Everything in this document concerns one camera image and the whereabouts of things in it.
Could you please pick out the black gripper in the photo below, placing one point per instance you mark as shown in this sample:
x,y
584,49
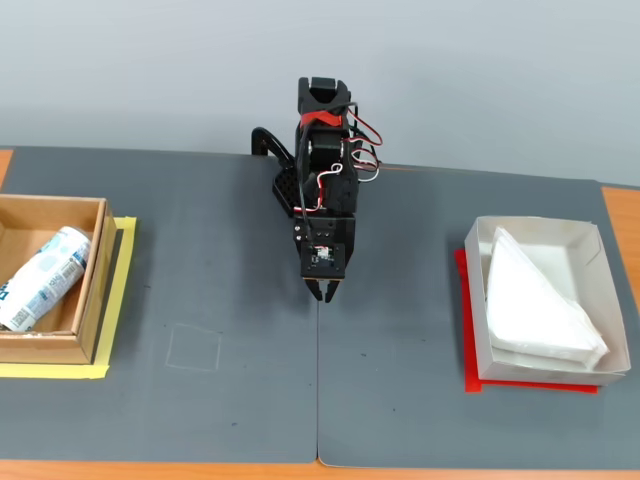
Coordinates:
x,y
324,291

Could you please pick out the white sandwich package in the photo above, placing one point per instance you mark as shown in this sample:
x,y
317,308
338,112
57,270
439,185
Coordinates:
x,y
530,310

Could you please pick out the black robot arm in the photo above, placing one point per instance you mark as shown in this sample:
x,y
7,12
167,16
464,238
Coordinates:
x,y
325,150

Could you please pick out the gray paper box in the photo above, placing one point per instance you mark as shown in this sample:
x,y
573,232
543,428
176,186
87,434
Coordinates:
x,y
525,376

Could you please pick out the brown cardboard box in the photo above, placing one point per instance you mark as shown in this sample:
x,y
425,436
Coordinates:
x,y
92,300

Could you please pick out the dark gray table mat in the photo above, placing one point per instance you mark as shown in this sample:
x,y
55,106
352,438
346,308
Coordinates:
x,y
400,300
210,275

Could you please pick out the red sheet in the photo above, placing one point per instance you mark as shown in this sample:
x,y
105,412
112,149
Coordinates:
x,y
462,310

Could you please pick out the black table clamp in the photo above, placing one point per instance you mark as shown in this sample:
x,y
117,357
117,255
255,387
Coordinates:
x,y
260,136

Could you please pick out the red tape strip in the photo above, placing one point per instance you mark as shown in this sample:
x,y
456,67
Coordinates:
x,y
320,117

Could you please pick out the white and blue can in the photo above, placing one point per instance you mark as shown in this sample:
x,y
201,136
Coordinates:
x,y
40,285

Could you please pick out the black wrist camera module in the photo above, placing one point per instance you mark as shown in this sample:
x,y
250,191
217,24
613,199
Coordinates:
x,y
322,262

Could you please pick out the yellow tape frame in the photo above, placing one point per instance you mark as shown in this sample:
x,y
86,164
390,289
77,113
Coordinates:
x,y
122,270

